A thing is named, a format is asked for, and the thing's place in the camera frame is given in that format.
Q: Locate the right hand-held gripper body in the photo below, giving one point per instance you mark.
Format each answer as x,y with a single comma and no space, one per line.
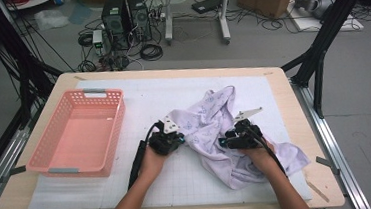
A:
246,136

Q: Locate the person's left hand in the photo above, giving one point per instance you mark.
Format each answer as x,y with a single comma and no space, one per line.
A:
153,165

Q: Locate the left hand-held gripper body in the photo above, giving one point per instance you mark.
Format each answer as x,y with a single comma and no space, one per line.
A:
163,143

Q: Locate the grey rounded device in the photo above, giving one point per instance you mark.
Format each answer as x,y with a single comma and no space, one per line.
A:
319,2

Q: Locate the white grid mat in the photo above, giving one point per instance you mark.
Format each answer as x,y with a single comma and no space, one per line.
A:
172,92

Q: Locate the black flat box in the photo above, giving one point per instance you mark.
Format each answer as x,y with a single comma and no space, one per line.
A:
207,4

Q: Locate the long aluminium rail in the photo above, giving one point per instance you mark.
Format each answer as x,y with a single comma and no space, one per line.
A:
330,140

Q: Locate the white metal stand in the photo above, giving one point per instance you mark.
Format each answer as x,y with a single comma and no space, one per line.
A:
167,19

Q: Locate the lavender printed towel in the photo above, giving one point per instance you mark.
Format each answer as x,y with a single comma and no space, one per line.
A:
214,115

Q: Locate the large black computer tower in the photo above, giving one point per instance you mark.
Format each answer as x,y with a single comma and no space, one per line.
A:
115,23

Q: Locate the pink plastic basket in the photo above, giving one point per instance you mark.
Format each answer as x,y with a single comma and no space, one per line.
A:
82,136

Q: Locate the black metal frame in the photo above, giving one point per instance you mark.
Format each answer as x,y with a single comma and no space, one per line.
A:
322,40

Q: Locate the thin wooden stick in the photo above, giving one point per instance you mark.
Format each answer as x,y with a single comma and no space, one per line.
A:
317,191

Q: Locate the white floor board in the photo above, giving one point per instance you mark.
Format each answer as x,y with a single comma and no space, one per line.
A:
304,25

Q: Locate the grey metal bracket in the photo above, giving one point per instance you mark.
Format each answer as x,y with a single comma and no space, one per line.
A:
328,166

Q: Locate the white device with green light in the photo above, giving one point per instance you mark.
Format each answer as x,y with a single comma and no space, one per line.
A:
97,39

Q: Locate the clear plastic bag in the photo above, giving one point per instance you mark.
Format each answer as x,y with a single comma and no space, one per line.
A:
49,19

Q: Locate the slim black computer tower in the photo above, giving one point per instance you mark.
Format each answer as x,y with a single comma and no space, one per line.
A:
140,17

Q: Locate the person's right hand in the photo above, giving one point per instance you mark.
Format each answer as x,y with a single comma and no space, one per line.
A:
263,158

